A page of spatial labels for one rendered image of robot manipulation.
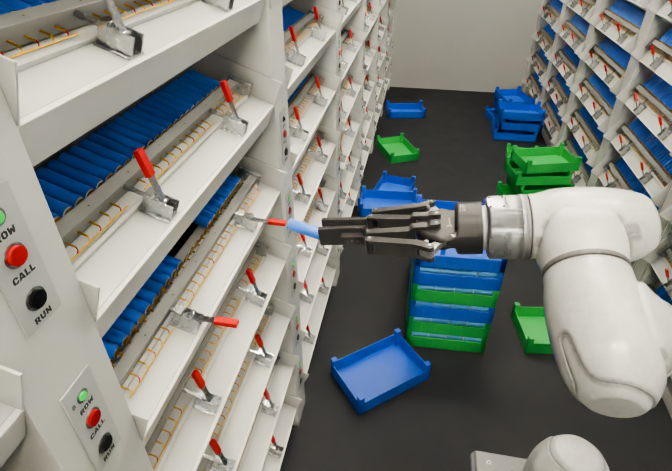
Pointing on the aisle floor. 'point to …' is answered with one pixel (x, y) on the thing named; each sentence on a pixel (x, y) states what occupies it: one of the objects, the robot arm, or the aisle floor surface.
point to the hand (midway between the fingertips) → (343, 230)
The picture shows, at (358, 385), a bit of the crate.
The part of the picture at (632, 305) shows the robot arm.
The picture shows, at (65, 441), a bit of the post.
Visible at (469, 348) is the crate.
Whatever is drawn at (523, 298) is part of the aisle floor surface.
